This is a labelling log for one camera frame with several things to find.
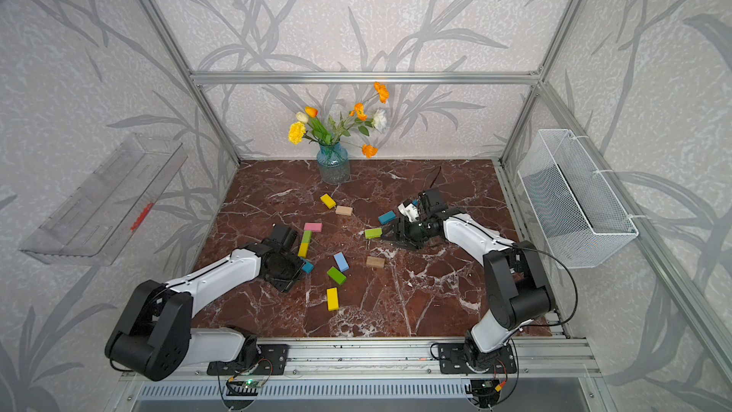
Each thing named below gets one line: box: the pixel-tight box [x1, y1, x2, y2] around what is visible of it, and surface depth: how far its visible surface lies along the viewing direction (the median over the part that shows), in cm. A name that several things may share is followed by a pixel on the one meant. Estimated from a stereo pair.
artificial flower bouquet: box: [287, 82, 390, 160], surface depth 98 cm
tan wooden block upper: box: [334, 205, 353, 217], surface depth 107 cm
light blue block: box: [333, 251, 350, 272], surface depth 93 cm
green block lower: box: [326, 266, 347, 287], surface depth 90 cm
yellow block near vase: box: [319, 192, 337, 209], surface depth 110 cm
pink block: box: [304, 222, 324, 232], surface depth 101 cm
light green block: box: [365, 227, 383, 240], surface depth 101 cm
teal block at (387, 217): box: [378, 209, 397, 226], surface depth 104 cm
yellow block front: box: [326, 287, 340, 311], surface depth 85 cm
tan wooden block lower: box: [366, 255, 386, 268], surface depth 93 cm
